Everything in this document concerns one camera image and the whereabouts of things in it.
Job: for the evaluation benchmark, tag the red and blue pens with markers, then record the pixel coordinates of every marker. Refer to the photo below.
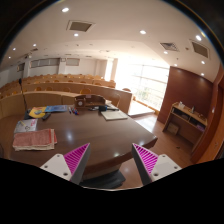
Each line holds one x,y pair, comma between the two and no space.
73,110

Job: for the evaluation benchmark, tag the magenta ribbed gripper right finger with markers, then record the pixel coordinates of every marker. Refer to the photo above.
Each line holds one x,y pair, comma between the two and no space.
151,166

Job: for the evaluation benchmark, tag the black microphone stand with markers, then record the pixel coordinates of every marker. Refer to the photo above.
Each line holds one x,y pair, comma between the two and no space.
27,111

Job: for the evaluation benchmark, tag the black remote control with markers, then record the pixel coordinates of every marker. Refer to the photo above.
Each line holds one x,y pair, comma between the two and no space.
46,116

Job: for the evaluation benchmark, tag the curved wooden audience desk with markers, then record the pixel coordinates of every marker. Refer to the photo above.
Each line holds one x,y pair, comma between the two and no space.
54,92

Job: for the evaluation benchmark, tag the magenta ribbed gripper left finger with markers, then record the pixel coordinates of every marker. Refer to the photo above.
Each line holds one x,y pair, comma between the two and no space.
70,166

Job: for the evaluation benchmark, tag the white printed booklet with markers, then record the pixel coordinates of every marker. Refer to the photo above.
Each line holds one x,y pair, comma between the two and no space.
26,125

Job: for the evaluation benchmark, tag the yellow round object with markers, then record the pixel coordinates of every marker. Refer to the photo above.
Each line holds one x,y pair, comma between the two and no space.
37,112

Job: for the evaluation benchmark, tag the wooden side cabinet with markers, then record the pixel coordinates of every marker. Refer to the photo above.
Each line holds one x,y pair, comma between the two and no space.
185,122

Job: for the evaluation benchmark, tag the wooden desktop organizer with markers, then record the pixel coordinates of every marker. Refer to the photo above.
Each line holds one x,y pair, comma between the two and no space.
89,101

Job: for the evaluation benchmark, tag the folded red pink towel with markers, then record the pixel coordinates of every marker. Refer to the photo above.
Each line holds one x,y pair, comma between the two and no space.
36,140

